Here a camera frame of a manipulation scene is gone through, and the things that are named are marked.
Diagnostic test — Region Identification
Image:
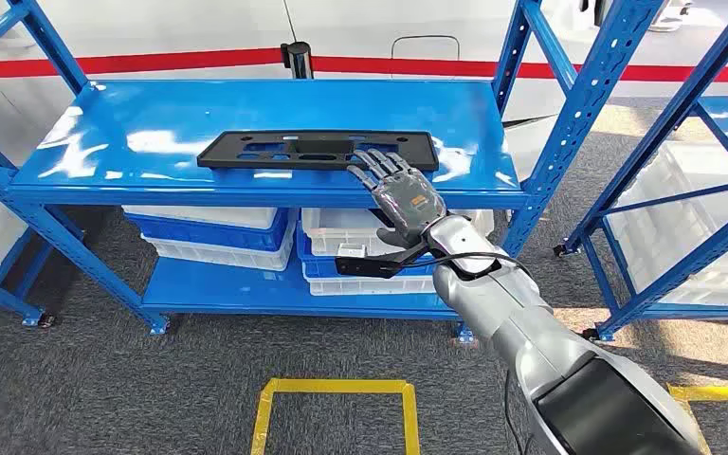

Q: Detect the large white plastic crate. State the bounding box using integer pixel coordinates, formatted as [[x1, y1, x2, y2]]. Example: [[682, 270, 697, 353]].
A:
[[607, 142, 728, 309]]

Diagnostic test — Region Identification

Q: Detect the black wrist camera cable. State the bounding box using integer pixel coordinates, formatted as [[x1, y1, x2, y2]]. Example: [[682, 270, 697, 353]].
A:
[[398, 250, 535, 282]]

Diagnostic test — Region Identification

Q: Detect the black plastic panel part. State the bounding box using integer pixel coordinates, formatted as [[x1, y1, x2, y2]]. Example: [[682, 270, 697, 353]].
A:
[[196, 130, 440, 173]]

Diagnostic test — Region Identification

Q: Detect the yellow floor tape square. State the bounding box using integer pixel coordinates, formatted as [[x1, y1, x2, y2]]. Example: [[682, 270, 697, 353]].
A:
[[250, 378, 422, 455]]

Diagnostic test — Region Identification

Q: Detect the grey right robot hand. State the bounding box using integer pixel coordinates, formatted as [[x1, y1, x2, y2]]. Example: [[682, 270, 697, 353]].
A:
[[346, 148, 448, 250]]

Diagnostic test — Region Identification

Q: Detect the blue metal rack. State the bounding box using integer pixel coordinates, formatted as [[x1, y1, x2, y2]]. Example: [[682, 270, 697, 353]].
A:
[[0, 200, 56, 329], [0, 0, 666, 345], [553, 0, 728, 343]]

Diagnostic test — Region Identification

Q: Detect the black stanchion post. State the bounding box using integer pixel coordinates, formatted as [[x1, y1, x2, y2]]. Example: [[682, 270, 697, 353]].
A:
[[280, 41, 314, 81]]

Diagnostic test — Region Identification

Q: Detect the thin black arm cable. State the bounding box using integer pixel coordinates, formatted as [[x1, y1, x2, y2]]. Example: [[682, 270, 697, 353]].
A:
[[501, 369, 532, 455]]

